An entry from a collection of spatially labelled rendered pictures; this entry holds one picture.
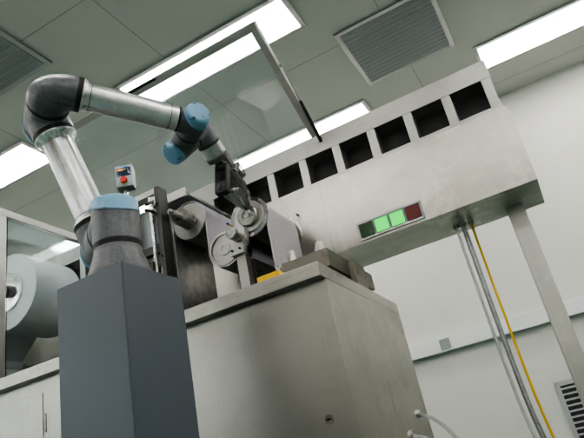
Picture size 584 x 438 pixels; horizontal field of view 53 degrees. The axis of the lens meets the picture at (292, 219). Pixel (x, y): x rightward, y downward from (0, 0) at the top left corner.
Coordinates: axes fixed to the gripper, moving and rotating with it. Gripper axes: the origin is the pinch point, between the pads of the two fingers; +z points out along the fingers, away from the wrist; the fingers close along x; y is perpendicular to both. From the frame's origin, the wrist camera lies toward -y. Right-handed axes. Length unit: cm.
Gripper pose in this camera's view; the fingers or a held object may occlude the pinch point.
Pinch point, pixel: (245, 208)
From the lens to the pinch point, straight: 196.9
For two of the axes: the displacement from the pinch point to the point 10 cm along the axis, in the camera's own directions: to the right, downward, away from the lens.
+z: 4.8, 8.0, 3.7
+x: -8.7, 3.5, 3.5
